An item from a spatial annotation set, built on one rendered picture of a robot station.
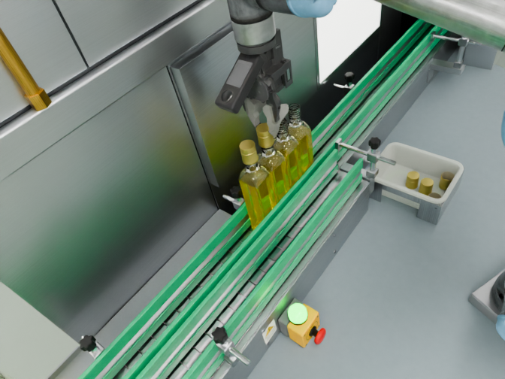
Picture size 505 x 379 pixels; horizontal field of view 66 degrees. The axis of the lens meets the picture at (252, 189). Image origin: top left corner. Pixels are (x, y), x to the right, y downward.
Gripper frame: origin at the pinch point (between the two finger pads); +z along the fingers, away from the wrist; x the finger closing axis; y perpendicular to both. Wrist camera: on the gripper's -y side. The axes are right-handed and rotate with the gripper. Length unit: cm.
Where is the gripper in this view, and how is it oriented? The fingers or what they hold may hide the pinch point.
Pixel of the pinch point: (264, 130)
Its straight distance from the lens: 86.0
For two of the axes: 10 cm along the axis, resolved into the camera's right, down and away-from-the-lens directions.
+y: 6.3, -6.4, 4.5
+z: 1.7, 6.7, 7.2
